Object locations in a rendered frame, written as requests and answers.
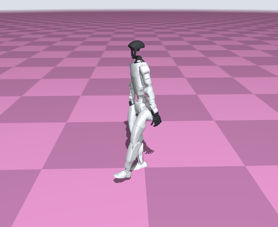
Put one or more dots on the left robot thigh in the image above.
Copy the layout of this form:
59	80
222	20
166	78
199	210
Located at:
140	125

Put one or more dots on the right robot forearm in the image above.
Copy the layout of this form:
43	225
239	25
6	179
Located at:
132	96

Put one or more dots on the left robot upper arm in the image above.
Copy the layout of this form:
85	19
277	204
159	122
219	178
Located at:
145	72

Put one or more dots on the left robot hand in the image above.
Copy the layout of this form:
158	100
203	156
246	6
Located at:
156	119

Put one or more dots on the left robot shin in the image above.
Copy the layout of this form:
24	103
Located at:
131	155

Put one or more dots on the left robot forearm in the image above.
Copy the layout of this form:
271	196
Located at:
151	100

